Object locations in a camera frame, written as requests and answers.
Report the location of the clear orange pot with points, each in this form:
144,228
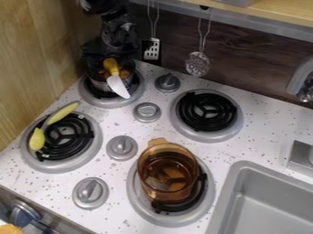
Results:
167,170

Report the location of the toy sink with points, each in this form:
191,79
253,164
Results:
265,204

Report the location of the tap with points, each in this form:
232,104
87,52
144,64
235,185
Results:
299,79

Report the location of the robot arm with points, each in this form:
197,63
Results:
116,21

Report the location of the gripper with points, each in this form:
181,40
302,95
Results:
94,51

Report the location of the silver spatula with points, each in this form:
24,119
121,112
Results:
152,48

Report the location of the yellow spoon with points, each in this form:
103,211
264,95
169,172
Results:
37,138

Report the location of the toy stove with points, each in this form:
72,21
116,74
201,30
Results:
203,122

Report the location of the silver slotted spoon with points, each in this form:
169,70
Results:
197,64

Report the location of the silver pot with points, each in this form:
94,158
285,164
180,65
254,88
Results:
98,85

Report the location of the yellow toy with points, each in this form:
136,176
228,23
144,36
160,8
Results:
9,229

